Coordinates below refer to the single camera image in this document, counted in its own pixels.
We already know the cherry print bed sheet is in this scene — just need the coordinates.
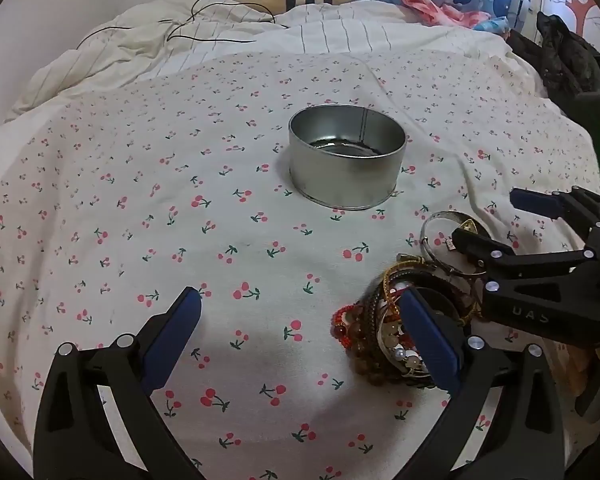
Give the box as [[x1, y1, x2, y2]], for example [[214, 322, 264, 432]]
[[0, 45, 600, 480]]

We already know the pink cloth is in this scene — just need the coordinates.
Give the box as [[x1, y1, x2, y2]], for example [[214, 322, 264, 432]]
[[397, 0, 487, 28]]

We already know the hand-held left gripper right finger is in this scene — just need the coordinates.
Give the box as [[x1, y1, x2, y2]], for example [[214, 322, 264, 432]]
[[399, 287, 567, 480]]

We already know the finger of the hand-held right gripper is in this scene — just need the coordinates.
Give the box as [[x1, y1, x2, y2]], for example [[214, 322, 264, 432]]
[[510, 186, 600, 248], [451, 226, 600, 292]]

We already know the silver bangle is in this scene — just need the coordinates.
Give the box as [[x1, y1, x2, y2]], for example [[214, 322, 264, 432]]
[[421, 211, 492, 277]]

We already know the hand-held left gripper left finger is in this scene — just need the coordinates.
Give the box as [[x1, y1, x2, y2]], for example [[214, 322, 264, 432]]
[[32, 286, 206, 480]]

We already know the dark clothing heap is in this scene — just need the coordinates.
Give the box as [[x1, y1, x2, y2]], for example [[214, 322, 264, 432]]
[[507, 12, 600, 107]]

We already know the light blue patterned cloth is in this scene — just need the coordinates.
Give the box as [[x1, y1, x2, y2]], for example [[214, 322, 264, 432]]
[[475, 15, 512, 34]]

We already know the pile of mixed bracelets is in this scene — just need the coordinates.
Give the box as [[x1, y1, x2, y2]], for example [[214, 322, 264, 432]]
[[331, 255, 486, 392]]

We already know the white striped duvet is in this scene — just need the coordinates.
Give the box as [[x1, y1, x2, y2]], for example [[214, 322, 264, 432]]
[[5, 0, 531, 122]]

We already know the thin black cable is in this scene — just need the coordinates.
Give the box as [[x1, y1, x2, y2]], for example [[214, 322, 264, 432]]
[[75, 0, 281, 52]]

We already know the round silver metal tin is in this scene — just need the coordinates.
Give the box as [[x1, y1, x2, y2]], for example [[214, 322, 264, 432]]
[[288, 104, 407, 210]]

